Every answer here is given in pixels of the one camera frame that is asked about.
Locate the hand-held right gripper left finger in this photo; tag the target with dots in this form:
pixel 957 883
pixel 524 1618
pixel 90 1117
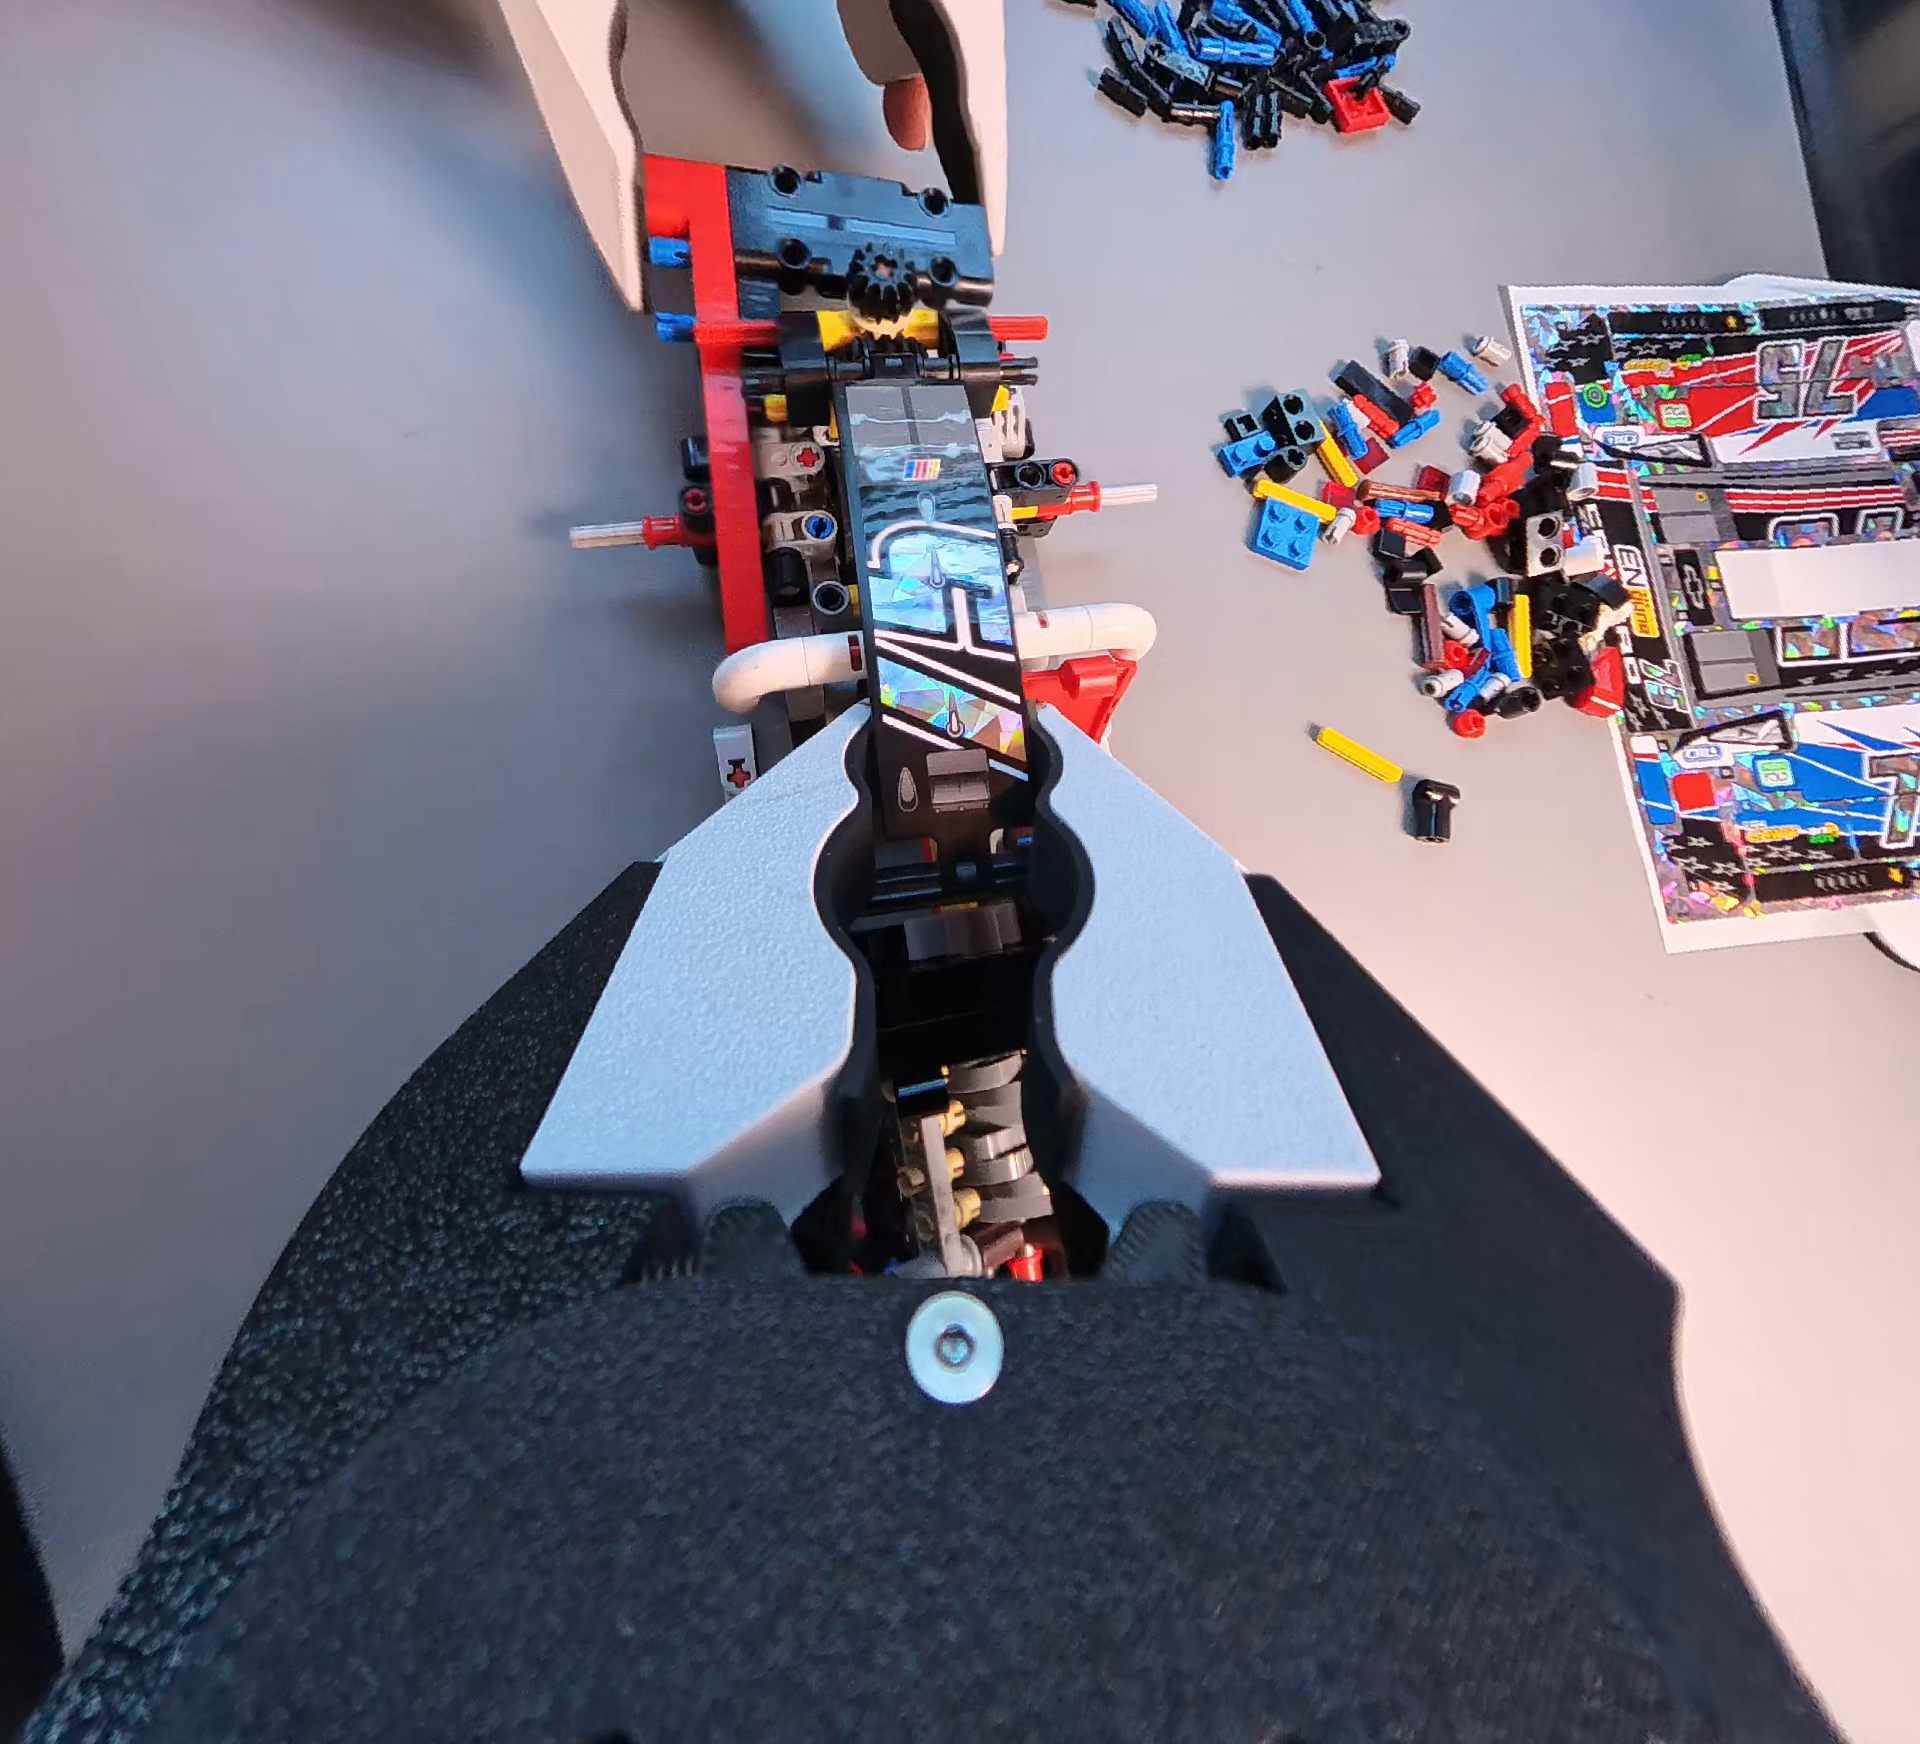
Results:
pixel 705 1009

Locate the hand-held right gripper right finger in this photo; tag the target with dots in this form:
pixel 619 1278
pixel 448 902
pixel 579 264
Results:
pixel 1199 1009

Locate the red black lego beam assembly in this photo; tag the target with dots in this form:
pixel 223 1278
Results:
pixel 728 425

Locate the lego race car model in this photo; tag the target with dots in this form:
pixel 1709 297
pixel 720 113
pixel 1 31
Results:
pixel 931 528

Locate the yellow lego axle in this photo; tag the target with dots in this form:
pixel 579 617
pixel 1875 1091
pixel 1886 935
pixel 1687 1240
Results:
pixel 1358 753

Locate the black lego connector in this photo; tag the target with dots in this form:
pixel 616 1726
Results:
pixel 1432 809

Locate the pile of mixed lego pieces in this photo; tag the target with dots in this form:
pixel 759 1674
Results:
pixel 1440 545

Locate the pile of black blue pins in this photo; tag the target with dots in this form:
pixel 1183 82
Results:
pixel 1245 18

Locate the holographic sticker sheet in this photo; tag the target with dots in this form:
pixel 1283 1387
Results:
pixel 1769 603

